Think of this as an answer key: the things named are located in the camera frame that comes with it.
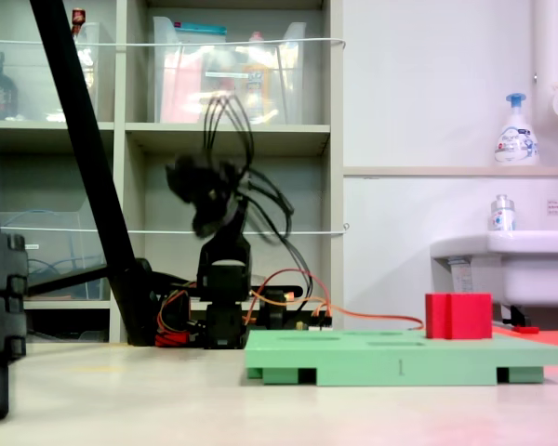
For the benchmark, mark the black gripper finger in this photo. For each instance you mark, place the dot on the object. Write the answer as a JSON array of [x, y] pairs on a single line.
[[211, 223]]

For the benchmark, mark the red cross columnar block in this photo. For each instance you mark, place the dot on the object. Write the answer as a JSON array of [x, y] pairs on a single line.
[[460, 316]]

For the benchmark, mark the black clamp block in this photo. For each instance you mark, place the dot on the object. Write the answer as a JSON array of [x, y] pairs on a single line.
[[274, 311]]

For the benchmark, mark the green shape hole board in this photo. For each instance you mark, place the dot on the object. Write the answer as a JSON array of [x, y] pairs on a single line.
[[353, 362]]

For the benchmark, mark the beige shelf unit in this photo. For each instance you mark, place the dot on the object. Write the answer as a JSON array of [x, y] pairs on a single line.
[[279, 135]]

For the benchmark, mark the wide clear plastic bin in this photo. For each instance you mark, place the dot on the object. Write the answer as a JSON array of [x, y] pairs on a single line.
[[181, 93]]

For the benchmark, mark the pink refill pouch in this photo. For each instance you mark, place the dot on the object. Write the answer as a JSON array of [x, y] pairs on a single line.
[[179, 93]]

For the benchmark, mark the pink capped spray bottle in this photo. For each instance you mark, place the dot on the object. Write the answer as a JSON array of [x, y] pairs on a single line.
[[258, 83]]

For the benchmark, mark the black tripod leg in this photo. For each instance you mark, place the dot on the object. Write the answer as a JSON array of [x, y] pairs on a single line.
[[83, 139]]

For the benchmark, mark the circuit board with terminals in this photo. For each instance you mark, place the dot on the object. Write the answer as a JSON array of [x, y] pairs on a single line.
[[323, 326]]

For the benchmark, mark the teal topped packet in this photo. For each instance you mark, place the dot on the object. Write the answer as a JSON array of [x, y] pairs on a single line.
[[200, 31]]

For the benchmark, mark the black tripod brace bar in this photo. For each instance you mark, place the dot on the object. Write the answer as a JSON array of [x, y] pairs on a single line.
[[65, 281]]

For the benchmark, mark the narrow clear plastic bin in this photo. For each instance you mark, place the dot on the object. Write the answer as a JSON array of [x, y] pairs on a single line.
[[28, 83]]

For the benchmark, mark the red capped bottle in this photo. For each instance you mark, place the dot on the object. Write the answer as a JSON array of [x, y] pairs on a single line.
[[78, 18]]

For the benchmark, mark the dark glass bottle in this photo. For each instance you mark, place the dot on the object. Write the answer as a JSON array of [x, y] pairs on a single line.
[[2, 93]]

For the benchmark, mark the small clear sanitizer bottle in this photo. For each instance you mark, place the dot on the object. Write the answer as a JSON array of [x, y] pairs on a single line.
[[502, 216]]

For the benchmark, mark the white foam soap bottle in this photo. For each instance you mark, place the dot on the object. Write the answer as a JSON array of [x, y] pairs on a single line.
[[516, 144]]

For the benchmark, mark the white ceramic sink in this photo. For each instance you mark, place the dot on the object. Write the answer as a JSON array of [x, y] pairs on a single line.
[[530, 269]]

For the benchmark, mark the small red flat piece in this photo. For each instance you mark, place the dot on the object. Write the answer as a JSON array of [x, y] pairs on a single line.
[[526, 330]]

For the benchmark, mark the black sink bracket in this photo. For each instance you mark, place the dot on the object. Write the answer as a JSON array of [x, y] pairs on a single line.
[[518, 316]]

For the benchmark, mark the white wall pipe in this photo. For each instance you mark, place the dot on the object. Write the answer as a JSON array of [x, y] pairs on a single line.
[[551, 37]]

